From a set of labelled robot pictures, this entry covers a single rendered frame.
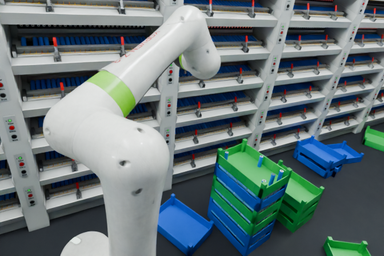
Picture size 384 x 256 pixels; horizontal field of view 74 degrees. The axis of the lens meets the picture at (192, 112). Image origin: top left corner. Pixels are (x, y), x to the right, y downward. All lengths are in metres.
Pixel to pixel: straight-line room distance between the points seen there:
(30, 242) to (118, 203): 1.18
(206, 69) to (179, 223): 1.00
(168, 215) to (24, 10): 1.20
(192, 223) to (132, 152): 1.18
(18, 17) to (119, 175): 0.84
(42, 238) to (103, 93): 1.17
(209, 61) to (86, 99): 0.40
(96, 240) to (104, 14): 0.82
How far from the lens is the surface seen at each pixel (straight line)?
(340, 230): 1.84
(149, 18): 1.20
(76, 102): 0.54
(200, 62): 0.78
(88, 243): 0.80
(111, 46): 1.24
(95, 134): 0.46
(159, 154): 0.42
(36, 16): 1.14
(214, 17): 1.35
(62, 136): 0.52
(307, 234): 1.72
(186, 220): 1.57
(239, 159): 1.38
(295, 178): 1.75
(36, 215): 1.59
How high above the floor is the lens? 1.21
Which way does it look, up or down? 27 degrees down
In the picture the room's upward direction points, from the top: 5 degrees clockwise
